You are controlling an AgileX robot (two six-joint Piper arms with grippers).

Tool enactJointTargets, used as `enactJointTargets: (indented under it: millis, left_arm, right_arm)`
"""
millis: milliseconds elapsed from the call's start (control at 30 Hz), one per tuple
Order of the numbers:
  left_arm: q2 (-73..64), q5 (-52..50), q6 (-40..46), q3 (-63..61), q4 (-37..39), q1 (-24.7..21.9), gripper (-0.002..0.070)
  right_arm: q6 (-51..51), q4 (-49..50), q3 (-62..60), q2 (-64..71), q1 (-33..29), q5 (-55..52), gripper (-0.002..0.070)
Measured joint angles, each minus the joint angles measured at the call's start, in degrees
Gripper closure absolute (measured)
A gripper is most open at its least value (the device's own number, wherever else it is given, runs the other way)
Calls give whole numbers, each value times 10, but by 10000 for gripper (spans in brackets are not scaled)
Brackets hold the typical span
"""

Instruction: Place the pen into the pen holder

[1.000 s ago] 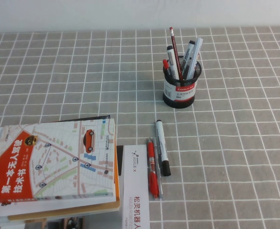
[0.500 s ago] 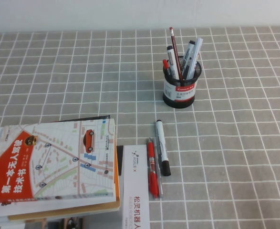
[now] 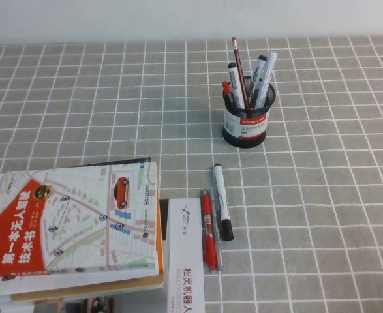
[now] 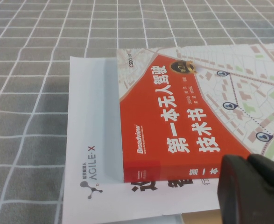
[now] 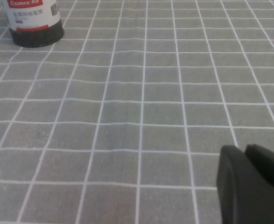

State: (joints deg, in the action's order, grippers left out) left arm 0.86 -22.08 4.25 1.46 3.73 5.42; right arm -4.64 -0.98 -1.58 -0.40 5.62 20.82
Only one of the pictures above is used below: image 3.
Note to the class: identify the white paint marker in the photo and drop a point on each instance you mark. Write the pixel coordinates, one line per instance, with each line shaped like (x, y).
(269, 68)

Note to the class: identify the clear grey pen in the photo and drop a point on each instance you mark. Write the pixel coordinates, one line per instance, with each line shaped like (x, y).
(212, 203)

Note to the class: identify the black mesh pen holder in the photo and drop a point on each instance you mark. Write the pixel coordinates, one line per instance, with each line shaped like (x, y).
(248, 127)

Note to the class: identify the red gel pen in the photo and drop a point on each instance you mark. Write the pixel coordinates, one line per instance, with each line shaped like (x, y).
(207, 228)

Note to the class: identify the red capped pen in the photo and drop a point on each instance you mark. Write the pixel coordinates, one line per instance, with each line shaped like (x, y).
(225, 86)

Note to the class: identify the white marker black cap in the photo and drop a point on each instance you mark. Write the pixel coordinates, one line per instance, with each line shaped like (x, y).
(220, 195)

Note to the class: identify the thin black book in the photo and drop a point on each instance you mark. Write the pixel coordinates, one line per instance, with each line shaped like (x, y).
(135, 161)

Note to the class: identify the grey marker black cap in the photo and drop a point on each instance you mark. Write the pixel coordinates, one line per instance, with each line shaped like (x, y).
(233, 78)
(259, 65)

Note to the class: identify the white AgileX brochure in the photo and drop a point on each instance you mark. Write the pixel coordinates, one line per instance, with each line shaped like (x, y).
(186, 247)
(80, 281)

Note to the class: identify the red black striped pencil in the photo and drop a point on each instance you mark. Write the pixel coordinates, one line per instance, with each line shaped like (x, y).
(238, 65)

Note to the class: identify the grey checked tablecloth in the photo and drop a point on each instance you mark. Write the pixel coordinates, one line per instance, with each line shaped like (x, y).
(308, 163)

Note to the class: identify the red map cover book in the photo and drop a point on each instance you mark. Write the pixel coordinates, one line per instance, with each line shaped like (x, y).
(80, 212)

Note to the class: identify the tan yellow book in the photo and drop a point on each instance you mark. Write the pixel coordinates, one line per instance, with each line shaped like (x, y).
(96, 291)

